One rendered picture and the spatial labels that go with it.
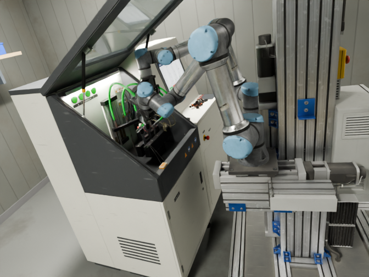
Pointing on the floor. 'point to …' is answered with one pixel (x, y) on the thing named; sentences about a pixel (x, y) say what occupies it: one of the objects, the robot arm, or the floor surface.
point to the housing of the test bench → (60, 170)
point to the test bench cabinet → (139, 234)
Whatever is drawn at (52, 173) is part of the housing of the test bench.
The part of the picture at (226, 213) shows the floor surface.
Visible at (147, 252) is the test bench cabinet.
